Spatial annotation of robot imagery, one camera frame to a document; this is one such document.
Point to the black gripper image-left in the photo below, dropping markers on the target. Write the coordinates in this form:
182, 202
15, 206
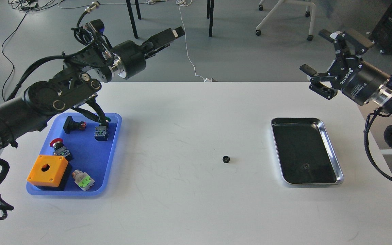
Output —
129, 58

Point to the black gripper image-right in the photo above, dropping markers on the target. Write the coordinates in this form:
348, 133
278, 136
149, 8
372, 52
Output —
355, 78

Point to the silver metal tray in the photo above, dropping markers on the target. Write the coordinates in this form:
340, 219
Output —
303, 140

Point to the blue plastic tray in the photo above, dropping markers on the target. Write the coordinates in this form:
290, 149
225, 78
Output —
90, 156

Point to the white chair base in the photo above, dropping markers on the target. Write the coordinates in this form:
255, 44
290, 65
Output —
279, 12

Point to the black table leg left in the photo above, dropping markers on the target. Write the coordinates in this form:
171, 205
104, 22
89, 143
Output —
131, 15

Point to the black table leg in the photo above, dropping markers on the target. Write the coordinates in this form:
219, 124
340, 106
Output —
131, 15
209, 16

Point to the black table leg right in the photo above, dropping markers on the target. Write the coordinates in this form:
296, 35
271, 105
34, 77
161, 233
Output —
209, 16

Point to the orange button box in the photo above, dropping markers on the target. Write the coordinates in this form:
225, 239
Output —
49, 171

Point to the green push button switch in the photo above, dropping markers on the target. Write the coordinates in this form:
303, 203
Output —
102, 130

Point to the black selector switch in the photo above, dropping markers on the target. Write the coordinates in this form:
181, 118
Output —
70, 125

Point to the red push button switch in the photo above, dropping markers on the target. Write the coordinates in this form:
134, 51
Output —
59, 149

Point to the silver green indicator switch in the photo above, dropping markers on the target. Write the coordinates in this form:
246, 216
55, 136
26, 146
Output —
82, 179

